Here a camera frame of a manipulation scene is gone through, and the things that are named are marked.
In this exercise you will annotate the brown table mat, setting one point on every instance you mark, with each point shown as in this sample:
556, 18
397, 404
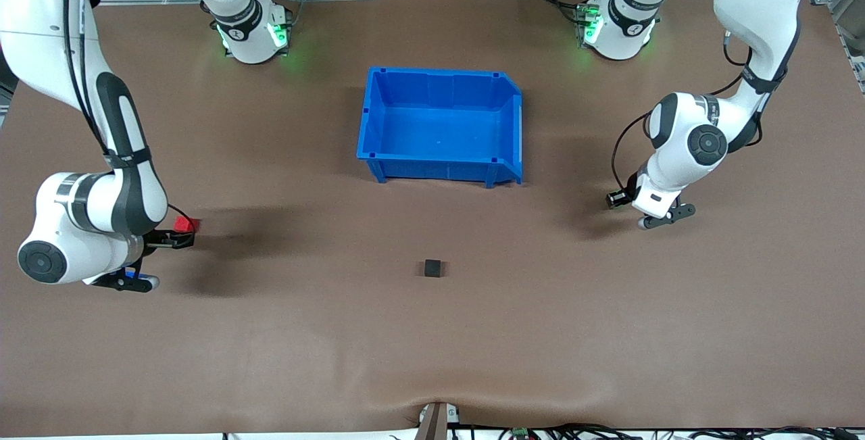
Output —
338, 345

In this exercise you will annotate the table edge clamp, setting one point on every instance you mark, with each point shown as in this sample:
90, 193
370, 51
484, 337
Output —
432, 423

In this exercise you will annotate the green terminal connector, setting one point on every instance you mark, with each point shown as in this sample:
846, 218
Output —
520, 433

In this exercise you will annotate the black cube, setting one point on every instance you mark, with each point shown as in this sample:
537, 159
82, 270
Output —
432, 268

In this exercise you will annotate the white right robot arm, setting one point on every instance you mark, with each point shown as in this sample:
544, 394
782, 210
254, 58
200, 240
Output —
40, 34

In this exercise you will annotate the blue plastic storage bin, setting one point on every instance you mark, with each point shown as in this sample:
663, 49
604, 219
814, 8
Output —
439, 129

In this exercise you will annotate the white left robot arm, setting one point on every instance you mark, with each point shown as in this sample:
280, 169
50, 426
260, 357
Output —
763, 1

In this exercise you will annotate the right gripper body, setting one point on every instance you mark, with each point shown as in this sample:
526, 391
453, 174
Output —
159, 238

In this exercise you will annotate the red cube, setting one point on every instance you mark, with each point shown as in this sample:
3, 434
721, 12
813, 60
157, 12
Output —
186, 223

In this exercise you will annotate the metal edge bracket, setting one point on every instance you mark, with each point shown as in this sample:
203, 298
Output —
859, 75

